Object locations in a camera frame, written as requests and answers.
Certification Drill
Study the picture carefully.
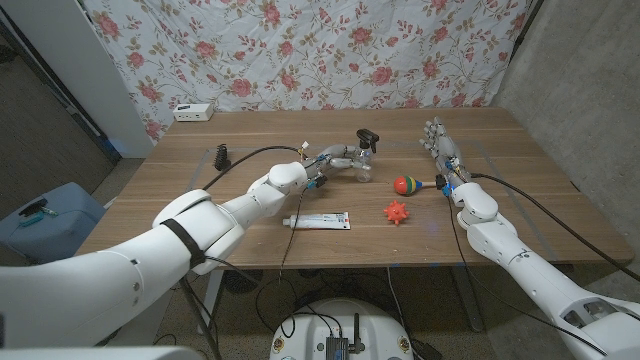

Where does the grey floor cable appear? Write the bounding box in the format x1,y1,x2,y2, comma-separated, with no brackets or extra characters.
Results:
386,267,417,346

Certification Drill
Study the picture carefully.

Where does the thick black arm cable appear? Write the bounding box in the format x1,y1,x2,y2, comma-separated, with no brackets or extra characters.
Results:
201,144,307,192
470,172,640,283

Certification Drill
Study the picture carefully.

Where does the thin black right hand cable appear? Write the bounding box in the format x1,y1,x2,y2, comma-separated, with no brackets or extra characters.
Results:
445,194,610,356

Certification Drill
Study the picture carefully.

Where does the black power adapter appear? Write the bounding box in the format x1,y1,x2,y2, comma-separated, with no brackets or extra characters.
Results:
409,338,444,360

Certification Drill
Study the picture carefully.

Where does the colourful striped wooden maraca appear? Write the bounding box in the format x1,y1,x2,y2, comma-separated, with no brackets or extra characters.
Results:
393,175,444,196

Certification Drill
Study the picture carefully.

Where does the black pump spray head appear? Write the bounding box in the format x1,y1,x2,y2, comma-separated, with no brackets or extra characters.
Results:
355,128,380,154

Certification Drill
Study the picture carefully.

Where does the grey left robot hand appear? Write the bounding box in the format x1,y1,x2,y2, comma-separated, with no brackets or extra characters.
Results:
299,143,374,191

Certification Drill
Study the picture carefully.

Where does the grey table leg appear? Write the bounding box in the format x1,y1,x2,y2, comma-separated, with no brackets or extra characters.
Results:
449,265,485,334

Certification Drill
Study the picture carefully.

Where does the black antenna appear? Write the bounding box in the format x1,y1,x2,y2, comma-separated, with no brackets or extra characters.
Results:
349,313,365,354

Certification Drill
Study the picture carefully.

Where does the black ridged clip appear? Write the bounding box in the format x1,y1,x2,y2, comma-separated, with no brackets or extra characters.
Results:
213,143,232,172

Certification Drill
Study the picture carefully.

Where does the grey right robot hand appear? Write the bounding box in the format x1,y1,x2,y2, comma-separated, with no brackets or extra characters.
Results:
418,116,474,197

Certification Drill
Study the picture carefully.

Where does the orange spiky stress ball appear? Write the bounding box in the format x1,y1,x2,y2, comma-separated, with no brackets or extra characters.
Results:
383,199,411,226

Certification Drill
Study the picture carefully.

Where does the white power strip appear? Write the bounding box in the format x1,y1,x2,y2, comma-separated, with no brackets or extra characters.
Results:
172,102,215,123

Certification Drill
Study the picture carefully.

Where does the thin black hand cable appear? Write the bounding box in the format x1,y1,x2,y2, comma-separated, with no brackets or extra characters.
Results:
445,194,610,356
277,185,309,341

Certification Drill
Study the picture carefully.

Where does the floral backdrop cloth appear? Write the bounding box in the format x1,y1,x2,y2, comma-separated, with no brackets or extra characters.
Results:
82,0,534,144

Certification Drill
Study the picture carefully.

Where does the blue plastic storage box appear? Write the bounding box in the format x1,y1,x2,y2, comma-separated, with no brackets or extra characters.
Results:
0,181,108,269

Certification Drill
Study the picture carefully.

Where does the black electronics module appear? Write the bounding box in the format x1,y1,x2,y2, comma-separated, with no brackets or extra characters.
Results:
325,335,350,360

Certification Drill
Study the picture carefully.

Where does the white toothpaste tube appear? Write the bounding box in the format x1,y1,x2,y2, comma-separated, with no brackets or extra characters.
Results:
282,211,352,231

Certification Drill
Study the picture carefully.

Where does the thin black left hand cable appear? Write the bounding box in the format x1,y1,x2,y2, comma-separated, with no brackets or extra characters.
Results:
277,185,309,341

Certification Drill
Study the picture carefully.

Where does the teal pen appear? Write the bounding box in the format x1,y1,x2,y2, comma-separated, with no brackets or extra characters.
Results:
19,208,59,229

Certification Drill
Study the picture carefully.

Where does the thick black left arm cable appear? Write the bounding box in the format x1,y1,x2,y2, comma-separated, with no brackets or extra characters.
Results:
201,144,307,192

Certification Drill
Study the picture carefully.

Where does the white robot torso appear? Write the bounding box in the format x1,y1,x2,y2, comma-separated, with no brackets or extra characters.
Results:
268,298,415,360

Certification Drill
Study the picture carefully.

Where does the clear plastic dispenser bottle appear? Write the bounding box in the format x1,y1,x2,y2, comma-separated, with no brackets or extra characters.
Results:
352,147,375,184

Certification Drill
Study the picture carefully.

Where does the black handled tool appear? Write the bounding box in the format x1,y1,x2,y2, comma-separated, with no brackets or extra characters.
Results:
18,197,49,218

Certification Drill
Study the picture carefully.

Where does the white table leg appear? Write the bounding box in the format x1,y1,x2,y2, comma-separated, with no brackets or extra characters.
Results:
196,269,225,336

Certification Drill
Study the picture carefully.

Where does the black round floor fan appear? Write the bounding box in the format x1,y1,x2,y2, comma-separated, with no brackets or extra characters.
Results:
222,269,265,295

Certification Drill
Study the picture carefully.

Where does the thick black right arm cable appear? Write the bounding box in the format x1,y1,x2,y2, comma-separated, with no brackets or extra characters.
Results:
470,172,640,283

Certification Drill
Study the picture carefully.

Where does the black backdrop stand pole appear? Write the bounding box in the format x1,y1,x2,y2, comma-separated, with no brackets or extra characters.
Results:
507,0,545,49

